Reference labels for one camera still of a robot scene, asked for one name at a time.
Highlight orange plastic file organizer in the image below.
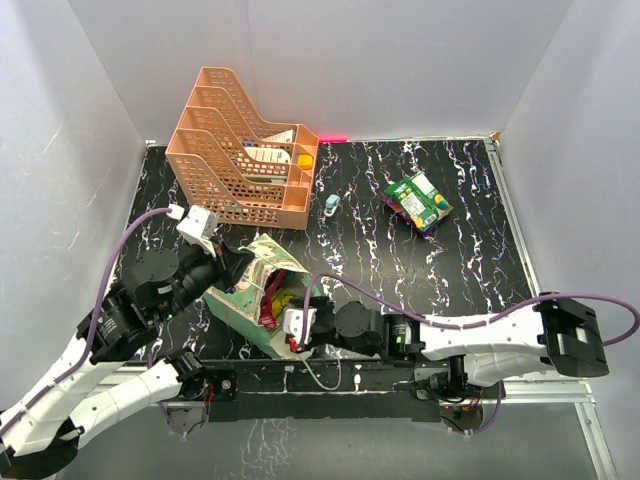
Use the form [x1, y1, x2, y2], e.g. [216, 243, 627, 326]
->
[165, 67, 319, 230]

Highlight pink red snack packet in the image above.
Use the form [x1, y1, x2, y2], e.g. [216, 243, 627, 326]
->
[259, 270, 286, 329]

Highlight green patterned paper bag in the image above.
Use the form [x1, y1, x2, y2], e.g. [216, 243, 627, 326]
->
[205, 234, 317, 375]

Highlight yellow sticky notes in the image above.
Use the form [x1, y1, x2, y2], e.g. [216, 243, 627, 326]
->
[297, 154, 314, 170]

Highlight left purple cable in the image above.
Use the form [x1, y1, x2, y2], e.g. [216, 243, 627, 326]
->
[0, 207, 174, 436]

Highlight green snack packet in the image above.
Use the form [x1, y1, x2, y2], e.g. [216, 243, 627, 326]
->
[383, 172, 453, 237]

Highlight yellow snack packet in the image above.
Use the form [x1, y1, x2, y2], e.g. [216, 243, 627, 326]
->
[272, 288, 296, 316]

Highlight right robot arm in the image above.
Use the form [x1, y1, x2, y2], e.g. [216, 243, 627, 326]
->
[285, 294, 609, 397]

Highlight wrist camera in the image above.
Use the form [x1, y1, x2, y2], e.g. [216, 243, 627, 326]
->
[168, 204, 218, 258]
[282, 307, 317, 353]

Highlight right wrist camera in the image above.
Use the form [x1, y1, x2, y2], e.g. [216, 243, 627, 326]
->
[282, 307, 317, 353]

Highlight light blue padlock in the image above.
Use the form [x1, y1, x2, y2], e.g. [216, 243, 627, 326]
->
[324, 194, 341, 217]

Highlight purple Fox's candy bag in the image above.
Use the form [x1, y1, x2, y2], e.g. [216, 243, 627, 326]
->
[383, 194, 453, 238]

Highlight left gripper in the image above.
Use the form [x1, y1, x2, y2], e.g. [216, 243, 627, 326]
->
[158, 232, 256, 321]

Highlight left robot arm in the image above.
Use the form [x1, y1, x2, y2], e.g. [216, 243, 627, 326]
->
[1, 244, 255, 479]

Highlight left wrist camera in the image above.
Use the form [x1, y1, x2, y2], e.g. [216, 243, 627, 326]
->
[168, 204, 218, 258]

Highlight black front mounting rail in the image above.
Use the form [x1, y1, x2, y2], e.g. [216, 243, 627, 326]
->
[204, 359, 441, 423]

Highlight white papers in organizer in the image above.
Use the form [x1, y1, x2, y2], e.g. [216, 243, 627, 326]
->
[245, 129, 294, 163]

